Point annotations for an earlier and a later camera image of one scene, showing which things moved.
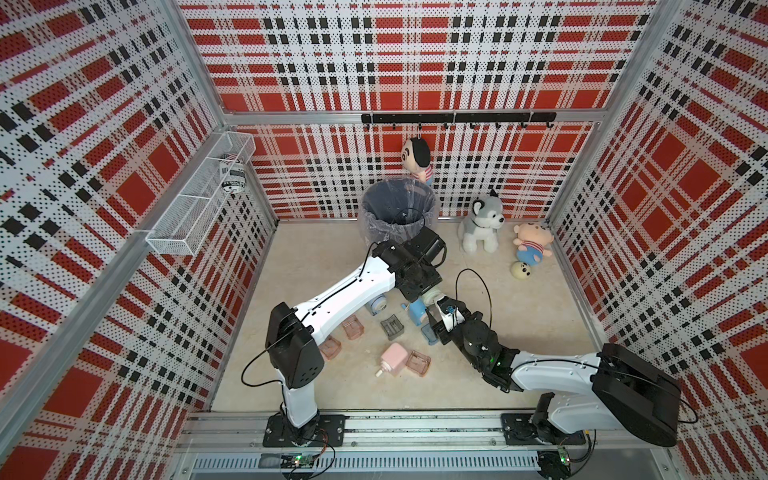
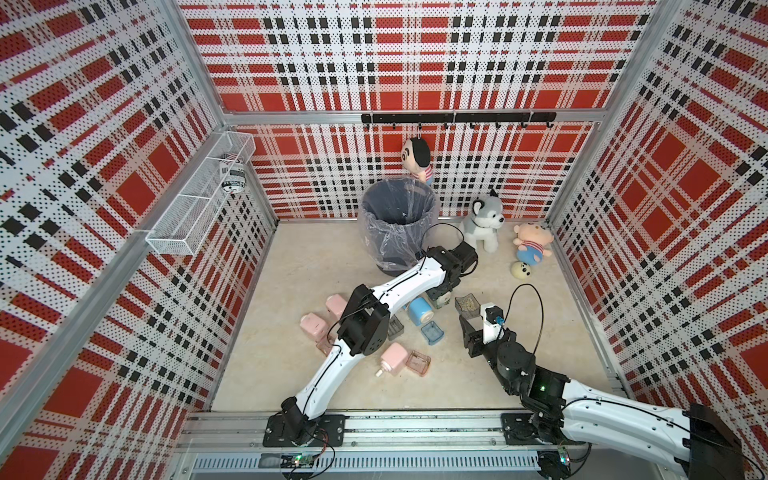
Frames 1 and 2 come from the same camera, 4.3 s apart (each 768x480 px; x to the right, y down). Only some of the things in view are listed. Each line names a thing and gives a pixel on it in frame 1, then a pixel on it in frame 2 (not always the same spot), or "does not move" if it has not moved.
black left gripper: (433, 278) to (434, 293)
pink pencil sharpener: (393, 359) does not move
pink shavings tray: (329, 348) does not move
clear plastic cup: (418, 362) does not move
